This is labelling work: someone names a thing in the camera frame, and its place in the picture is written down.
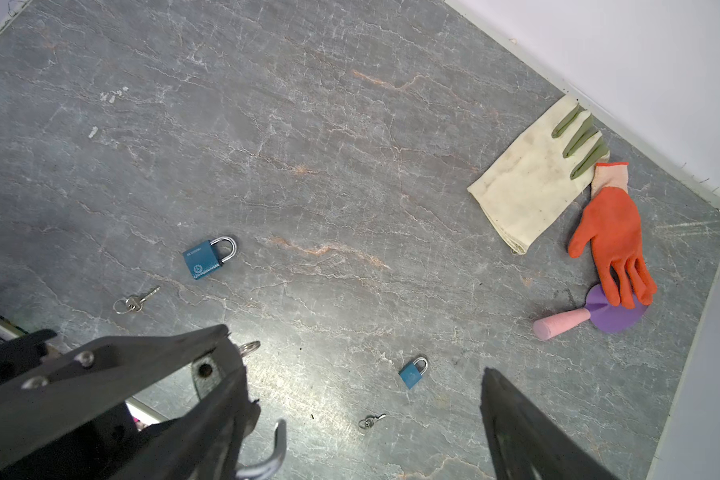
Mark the beige fabric glove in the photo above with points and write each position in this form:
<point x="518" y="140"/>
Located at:
<point x="540" y="174"/>

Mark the red rubber glove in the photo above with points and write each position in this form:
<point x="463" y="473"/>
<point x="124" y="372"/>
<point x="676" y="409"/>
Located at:
<point x="611" y="226"/>

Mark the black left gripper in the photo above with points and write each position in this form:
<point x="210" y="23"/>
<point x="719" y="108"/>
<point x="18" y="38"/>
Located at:
<point x="65" y="417"/>

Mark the dark grey padlock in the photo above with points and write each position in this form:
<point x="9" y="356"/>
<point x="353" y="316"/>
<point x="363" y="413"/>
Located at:
<point x="246" y="414"/>

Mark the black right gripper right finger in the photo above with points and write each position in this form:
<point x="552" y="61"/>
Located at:
<point x="524" y="443"/>

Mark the small silver key with ring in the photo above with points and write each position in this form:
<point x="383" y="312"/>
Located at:
<point x="133" y="303"/>

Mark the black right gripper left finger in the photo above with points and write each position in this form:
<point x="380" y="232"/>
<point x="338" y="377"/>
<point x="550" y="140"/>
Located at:
<point x="174" y="449"/>

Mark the tiny silver key with ring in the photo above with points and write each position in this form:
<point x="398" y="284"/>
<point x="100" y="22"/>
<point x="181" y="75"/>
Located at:
<point x="370" y="421"/>

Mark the small blue padlock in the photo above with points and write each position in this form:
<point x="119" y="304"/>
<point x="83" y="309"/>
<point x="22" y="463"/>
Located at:
<point x="412" y="373"/>

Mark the purple pink brush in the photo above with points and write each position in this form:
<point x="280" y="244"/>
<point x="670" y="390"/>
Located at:
<point x="597" y="310"/>

